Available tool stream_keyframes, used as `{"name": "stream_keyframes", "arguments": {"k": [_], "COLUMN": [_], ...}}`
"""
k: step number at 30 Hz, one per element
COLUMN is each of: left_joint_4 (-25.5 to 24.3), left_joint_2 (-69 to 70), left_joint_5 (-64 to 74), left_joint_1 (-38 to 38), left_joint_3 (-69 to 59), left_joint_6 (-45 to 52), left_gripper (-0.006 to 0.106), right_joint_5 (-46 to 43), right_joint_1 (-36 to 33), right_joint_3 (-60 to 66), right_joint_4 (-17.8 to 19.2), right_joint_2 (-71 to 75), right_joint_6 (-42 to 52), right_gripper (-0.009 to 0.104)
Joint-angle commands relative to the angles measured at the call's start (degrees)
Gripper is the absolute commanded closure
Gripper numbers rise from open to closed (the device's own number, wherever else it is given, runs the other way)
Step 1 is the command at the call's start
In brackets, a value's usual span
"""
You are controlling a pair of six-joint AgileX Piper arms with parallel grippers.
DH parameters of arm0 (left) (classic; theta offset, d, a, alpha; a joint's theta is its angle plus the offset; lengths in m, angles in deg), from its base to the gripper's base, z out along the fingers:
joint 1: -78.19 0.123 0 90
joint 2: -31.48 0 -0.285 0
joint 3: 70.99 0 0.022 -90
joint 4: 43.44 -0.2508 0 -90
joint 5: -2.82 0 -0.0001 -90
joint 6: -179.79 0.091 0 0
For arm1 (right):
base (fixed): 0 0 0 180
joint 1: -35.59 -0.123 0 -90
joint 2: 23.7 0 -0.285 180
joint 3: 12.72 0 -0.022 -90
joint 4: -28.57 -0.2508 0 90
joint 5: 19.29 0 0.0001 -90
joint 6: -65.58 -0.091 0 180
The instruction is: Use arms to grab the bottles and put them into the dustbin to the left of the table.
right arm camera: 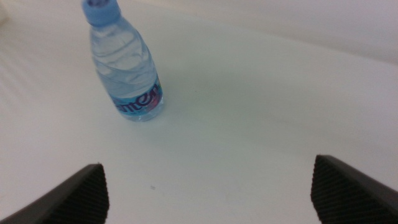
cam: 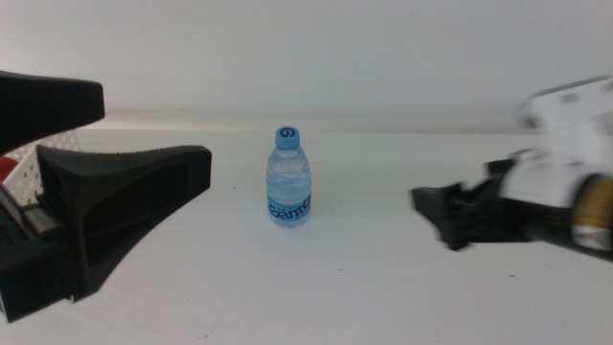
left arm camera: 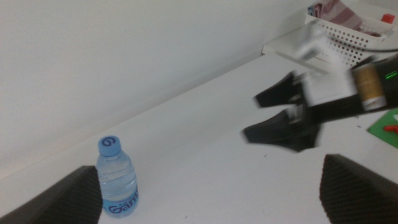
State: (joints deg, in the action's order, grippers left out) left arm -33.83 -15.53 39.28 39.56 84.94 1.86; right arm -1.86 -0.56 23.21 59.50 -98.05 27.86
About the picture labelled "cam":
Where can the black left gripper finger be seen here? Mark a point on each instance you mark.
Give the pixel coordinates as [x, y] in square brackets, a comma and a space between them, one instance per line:
[120, 201]
[43, 108]

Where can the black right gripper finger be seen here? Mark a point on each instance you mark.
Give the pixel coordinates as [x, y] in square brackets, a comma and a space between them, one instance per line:
[499, 168]
[443, 211]

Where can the red cola can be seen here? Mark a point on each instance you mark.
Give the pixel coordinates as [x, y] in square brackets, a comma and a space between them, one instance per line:
[6, 167]

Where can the clear water bottle blue cap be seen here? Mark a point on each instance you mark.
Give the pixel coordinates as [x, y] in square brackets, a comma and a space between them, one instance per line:
[288, 182]

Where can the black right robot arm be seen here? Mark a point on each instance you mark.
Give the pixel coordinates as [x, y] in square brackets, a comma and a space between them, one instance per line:
[594, 211]

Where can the white perforated plastic basket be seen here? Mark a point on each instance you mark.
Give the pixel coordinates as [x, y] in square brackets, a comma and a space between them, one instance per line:
[26, 177]

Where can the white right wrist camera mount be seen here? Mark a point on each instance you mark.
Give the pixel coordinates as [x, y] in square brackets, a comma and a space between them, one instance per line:
[565, 144]

